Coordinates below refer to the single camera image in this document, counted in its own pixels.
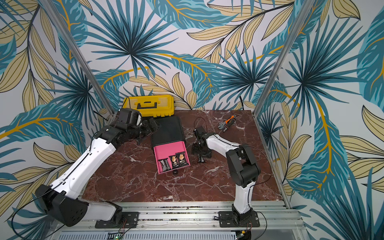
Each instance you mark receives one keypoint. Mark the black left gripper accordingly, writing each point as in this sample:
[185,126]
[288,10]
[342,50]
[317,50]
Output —
[148,128]

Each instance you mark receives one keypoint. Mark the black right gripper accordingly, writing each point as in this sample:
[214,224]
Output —
[201,149]

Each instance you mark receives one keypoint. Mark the black cookie packet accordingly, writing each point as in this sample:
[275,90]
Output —
[164,165]
[182,160]
[174,162]

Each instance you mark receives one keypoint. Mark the pink top drawer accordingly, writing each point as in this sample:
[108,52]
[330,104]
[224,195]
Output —
[167,150]

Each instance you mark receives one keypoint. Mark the black drawer cabinet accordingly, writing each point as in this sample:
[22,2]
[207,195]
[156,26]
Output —
[170,131]

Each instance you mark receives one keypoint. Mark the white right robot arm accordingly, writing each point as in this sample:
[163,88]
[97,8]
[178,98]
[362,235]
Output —
[244,171]

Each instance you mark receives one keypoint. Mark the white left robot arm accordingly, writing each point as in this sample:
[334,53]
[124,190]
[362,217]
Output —
[60,200]

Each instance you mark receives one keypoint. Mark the yellow black toolbox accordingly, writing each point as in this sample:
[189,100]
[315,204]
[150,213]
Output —
[151,106]

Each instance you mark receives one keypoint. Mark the orange adjustable wrench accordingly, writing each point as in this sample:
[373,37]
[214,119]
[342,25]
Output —
[221,125]

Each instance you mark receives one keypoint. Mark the black orange screwdriver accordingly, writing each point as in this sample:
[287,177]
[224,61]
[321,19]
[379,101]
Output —
[228,124]

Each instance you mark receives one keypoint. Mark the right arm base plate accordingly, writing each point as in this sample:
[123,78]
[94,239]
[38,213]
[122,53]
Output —
[230,219]

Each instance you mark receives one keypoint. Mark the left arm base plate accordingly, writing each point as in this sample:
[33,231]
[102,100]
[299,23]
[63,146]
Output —
[121,220]

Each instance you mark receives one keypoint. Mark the left aluminium corner post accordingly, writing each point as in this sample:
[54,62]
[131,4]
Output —
[57,20]

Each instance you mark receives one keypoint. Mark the aluminium corner post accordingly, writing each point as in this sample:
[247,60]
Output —
[299,21]
[57,20]

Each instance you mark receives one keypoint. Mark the aluminium front rail frame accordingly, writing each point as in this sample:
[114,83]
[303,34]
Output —
[267,217]

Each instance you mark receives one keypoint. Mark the right aluminium corner post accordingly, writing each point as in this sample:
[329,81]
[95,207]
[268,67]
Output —
[299,21]

